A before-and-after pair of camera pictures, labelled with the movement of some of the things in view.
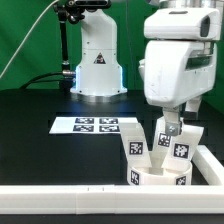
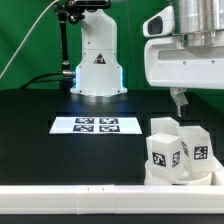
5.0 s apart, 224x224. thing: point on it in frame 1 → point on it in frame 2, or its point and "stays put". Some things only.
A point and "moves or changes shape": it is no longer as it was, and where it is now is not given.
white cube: [182, 147] → [197, 149]
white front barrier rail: [111, 199] stays put
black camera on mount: [90, 4] stays put
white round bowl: [163, 176] moves or changes shape
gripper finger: [173, 125] → [179, 97]
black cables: [43, 80] stays put
